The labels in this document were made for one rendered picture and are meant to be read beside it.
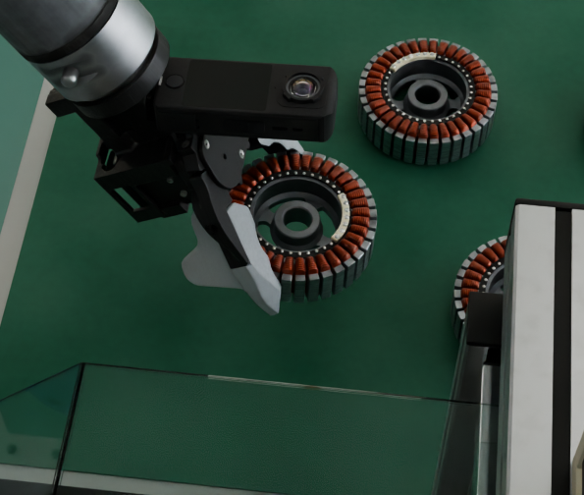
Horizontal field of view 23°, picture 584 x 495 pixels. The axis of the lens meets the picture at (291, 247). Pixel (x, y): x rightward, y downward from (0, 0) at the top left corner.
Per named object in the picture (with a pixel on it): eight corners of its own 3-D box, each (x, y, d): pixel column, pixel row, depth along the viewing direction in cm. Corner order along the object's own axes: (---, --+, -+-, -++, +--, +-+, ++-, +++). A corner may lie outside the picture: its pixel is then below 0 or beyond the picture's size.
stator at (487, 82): (516, 144, 116) (522, 115, 113) (391, 186, 114) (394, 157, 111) (456, 49, 122) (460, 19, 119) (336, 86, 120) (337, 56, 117)
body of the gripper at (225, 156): (163, 144, 102) (62, 36, 94) (265, 118, 98) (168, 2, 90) (142, 232, 98) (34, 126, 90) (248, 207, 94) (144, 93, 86)
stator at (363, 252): (205, 294, 100) (204, 265, 97) (232, 168, 106) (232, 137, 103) (364, 316, 100) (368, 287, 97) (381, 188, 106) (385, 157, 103)
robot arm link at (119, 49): (132, -46, 87) (103, 53, 82) (173, 4, 90) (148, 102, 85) (36, -13, 91) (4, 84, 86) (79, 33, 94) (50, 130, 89)
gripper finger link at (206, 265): (220, 322, 101) (172, 204, 99) (292, 308, 98) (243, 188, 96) (201, 343, 99) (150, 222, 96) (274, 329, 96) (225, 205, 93)
